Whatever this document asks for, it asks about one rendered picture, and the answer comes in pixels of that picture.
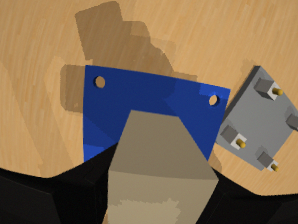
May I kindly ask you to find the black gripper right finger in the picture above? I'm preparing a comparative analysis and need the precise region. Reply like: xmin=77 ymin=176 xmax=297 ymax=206
xmin=196 ymin=168 xmax=298 ymax=224

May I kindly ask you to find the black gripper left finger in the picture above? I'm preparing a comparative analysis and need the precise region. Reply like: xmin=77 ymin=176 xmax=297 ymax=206
xmin=0 ymin=143 xmax=118 ymax=224

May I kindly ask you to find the blue plate with square handle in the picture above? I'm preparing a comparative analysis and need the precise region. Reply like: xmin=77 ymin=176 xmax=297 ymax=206
xmin=82 ymin=64 xmax=231 ymax=224

